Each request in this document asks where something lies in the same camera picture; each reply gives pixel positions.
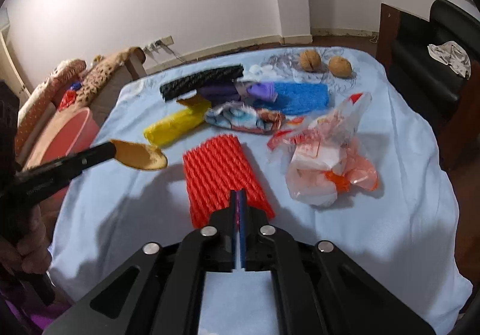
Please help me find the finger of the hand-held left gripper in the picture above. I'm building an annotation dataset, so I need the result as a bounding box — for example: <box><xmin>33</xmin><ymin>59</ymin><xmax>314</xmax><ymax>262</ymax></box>
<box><xmin>15</xmin><ymin>142</ymin><xmax>118</xmax><ymax>205</ymax></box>

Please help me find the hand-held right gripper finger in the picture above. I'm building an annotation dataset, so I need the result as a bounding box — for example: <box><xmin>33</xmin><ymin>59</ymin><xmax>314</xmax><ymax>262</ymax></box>
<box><xmin>240</xmin><ymin>189</ymin><xmax>437</xmax><ymax>335</ymax></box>
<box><xmin>43</xmin><ymin>190</ymin><xmax>239</xmax><ymax>335</ymax></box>

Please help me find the red plastic bin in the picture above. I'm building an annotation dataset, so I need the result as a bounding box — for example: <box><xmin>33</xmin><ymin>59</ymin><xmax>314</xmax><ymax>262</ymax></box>
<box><xmin>22</xmin><ymin>107</ymin><xmax>100</xmax><ymax>208</ymax></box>

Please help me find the red foam net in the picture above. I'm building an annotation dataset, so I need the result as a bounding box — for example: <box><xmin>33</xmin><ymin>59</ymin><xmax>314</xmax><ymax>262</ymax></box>
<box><xmin>182</xmin><ymin>134</ymin><xmax>275</xmax><ymax>229</ymax></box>

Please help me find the blue foam net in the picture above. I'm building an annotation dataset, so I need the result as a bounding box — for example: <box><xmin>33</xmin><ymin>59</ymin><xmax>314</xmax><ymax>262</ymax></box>
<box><xmin>255</xmin><ymin>81</ymin><xmax>331</xmax><ymax>117</ymax></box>

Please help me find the person's left hand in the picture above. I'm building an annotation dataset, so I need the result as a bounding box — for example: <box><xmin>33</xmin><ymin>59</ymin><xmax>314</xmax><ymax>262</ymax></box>
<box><xmin>0</xmin><ymin>204</ymin><xmax>53</xmax><ymax>276</ymax></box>

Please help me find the red dotted cushion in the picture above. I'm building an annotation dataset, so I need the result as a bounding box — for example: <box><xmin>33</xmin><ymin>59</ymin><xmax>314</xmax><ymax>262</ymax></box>
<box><xmin>15</xmin><ymin>59</ymin><xmax>88</xmax><ymax>156</ymax></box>

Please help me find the red shiny wrapper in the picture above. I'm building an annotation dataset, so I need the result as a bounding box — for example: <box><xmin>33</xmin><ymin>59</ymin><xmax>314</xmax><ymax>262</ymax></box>
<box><xmin>58</xmin><ymin>89</ymin><xmax>78</xmax><ymax>111</ymax></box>

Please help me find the white door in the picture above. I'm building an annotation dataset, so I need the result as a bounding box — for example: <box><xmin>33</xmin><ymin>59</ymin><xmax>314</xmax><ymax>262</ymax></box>
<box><xmin>0</xmin><ymin>8</ymin><xmax>31</xmax><ymax>105</ymax></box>

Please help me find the white orange plastic bag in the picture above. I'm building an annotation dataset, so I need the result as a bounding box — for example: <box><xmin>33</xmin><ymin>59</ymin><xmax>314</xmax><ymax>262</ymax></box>
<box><xmin>286</xmin><ymin>142</ymin><xmax>379</xmax><ymax>207</ymax></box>

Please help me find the brown floral blanket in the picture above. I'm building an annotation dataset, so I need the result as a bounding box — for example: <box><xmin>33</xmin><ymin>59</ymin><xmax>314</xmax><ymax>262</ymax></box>
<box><xmin>77</xmin><ymin>47</ymin><xmax>145</xmax><ymax>108</ymax></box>

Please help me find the yellow foam net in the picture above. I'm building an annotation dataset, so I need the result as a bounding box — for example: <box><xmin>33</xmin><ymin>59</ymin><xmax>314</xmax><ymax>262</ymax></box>
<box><xmin>143</xmin><ymin>100</ymin><xmax>212</xmax><ymax>148</ymax></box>

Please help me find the colourful patterned cloth pouch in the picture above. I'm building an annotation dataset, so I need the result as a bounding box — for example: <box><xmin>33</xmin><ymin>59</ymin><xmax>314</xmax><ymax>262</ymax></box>
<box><xmin>204</xmin><ymin>103</ymin><xmax>286</xmax><ymax>135</ymax></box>

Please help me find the wooden sofa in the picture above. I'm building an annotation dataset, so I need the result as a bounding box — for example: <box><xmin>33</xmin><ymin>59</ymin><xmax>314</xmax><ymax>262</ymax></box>
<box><xmin>15</xmin><ymin>46</ymin><xmax>148</xmax><ymax>167</ymax></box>

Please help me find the clear red-printed plastic bag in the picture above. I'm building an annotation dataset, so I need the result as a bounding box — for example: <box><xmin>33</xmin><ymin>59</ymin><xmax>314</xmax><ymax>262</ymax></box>
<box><xmin>267</xmin><ymin>92</ymin><xmax>373</xmax><ymax>165</ymax></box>

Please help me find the black foam net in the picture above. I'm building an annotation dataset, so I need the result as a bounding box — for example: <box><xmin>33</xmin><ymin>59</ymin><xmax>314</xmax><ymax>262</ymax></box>
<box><xmin>159</xmin><ymin>64</ymin><xmax>244</xmax><ymax>102</ymax></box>

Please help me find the blue floral tablecloth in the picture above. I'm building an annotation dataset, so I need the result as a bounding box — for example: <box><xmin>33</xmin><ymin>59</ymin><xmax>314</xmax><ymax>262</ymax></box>
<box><xmin>49</xmin><ymin>46</ymin><xmax>473</xmax><ymax>335</ymax></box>

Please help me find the person's purple clothing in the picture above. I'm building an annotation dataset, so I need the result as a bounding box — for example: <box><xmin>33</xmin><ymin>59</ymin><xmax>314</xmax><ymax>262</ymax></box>
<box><xmin>0</xmin><ymin>280</ymin><xmax>72</xmax><ymax>335</ymax></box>

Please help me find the large walnut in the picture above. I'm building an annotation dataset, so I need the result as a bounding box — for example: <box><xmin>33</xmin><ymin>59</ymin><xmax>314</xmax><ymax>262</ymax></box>
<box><xmin>300</xmin><ymin>50</ymin><xmax>322</xmax><ymax>72</ymax></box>

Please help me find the small walnut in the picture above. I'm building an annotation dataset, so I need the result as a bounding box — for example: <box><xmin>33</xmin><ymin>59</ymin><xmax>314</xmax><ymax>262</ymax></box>
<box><xmin>329</xmin><ymin>56</ymin><xmax>352</xmax><ymax>78</ymax></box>

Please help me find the black chair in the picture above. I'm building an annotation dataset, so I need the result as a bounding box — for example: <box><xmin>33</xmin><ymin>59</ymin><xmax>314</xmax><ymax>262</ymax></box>
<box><xmin>376</xmin><ymin>0</ymin><xmax>480</xmax><ymax>171</ymax></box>

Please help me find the crumpled white cloth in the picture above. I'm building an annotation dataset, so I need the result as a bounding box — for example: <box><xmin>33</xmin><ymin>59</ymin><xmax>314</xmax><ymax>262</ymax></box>
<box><xmin>428</xmin><ymin>41</ymin><xmax>472</xmax><ymax>79</ymax></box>

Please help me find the purple drawstring pouch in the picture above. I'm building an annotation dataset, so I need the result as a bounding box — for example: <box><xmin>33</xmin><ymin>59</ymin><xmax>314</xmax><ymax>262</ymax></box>
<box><xmin>197</xmin><ymin>82</ymin><xmax>241</xmax><ymax>105</ymax></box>

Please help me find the white wall socket strip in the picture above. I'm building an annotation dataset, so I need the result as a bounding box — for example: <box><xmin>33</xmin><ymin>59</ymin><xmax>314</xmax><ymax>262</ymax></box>
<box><xmin>144</xmin><ymin>35</ymin><xmax>174</xmax><ymax>53</ymax></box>

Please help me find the black charger cable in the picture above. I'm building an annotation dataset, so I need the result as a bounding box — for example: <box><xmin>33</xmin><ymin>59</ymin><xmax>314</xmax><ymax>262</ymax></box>
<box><xmin>155</xmin><ymin>40</ymin><xmax>187</xmax><ymax>61</ymax></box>

